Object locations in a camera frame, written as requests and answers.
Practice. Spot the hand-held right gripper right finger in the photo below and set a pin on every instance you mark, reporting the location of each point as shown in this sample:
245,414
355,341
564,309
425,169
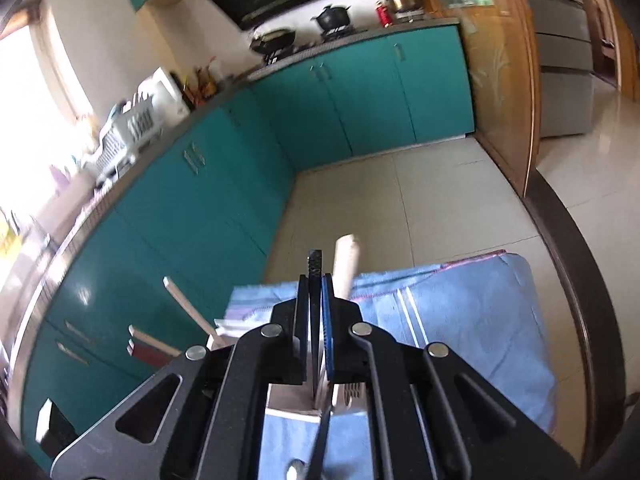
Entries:
327,310

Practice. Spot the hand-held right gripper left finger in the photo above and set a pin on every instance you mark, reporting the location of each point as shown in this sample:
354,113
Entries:
300,340

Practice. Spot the black patterned chopstick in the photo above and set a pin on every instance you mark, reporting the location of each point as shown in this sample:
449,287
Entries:
315,270

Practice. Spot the white plastic utensil holder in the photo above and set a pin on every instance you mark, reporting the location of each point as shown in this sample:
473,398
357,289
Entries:
345,260

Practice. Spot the beige wooden chopstick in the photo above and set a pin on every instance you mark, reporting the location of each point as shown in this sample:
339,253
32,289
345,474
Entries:
150,336
187,305

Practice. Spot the dark red chopstick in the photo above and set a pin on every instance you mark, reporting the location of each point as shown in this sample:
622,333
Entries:
150,355

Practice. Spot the metal spoon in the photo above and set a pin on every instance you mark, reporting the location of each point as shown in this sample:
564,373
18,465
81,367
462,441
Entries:
296,469

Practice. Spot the blue striped tablecloth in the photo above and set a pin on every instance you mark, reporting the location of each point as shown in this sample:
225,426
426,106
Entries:
475,335

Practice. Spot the group of condiment bottles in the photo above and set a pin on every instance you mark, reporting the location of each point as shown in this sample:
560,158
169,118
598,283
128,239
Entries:
202,85

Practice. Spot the dark wooden dining table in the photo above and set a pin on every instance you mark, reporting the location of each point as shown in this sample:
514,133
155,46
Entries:
585,285

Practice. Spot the wooden door with frosted glass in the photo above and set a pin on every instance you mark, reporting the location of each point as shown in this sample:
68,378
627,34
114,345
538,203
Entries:
500,110

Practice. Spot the white dish rack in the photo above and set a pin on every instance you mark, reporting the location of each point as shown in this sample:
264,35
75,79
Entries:
130,130

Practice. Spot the white microwave oven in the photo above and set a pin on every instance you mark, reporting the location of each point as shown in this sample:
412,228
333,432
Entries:
167,95

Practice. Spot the gas stove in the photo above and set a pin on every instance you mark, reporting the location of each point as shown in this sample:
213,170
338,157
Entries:
345,36

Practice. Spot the black wok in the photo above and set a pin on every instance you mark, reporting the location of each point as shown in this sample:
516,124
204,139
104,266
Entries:
272,40

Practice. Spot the black cooking pot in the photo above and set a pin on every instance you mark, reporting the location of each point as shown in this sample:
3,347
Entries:
332,20

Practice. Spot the red thermos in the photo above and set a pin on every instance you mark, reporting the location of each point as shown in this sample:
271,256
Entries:
384,15

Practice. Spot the grey kitchen countertop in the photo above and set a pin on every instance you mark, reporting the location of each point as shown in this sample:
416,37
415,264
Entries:
425,22

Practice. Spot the grey refrigerator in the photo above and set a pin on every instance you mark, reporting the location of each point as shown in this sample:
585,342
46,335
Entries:
565,60

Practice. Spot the kitchen window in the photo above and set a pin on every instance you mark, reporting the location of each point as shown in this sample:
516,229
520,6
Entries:
30,85

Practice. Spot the wooden doorway frame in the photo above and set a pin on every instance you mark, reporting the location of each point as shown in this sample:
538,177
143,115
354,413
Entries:
607,20

